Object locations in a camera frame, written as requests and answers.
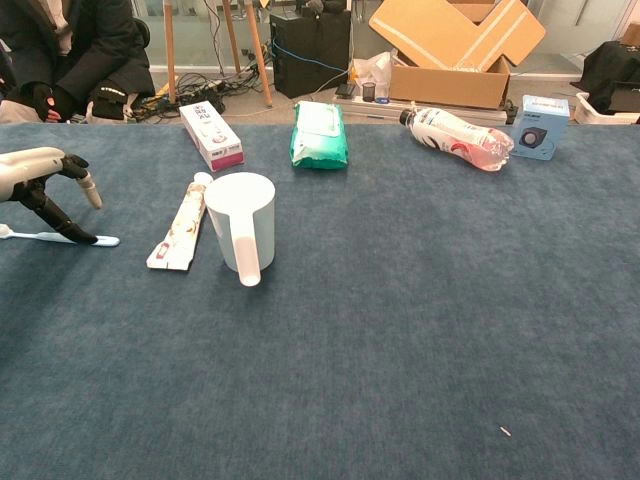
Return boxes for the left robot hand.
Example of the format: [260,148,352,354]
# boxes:
[0,146,104,246]

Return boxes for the light blue toothbrush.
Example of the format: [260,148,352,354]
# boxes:
[0,224,122,249]

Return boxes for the white floral toothpaste tube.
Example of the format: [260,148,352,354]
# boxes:
[145,171,215,272]

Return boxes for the white cup with handle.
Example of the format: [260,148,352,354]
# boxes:
[204,172,277,288]

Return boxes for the white pink toothpaste box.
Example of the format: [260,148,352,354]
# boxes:
[178,101,247,173]

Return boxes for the open cardboard box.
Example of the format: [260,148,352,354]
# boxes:
[368,0,547,111]

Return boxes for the light blue speaker box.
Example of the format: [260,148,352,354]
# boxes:
[509,94,572,162]

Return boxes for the person in black jacket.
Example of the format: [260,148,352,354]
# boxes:
[0,0,157,125]

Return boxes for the wooden leg stand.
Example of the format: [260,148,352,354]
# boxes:
[163,0,274,109]

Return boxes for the green wet wipes pack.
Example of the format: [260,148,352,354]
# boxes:
[291,100,350,172]

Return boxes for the black computer tower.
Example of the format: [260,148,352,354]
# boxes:
[269,9,352,100]

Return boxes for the blue table mat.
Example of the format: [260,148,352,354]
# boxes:
[0,122,640,480]

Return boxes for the white plastic bag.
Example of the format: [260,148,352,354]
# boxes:
[351,50,396,99]

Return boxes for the plastic bottle with pink drink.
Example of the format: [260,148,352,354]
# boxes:
[398,106,515,173]

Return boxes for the white plastic crate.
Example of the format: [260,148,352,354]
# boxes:
[573,91,640,126]

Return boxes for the black cloth cover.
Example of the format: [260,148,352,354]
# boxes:
[579,40,640,115]

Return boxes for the black cable bundle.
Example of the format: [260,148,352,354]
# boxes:
[134,72,274,121]

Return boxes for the aluminium profile rail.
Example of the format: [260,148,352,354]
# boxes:
[333,94,509,126]

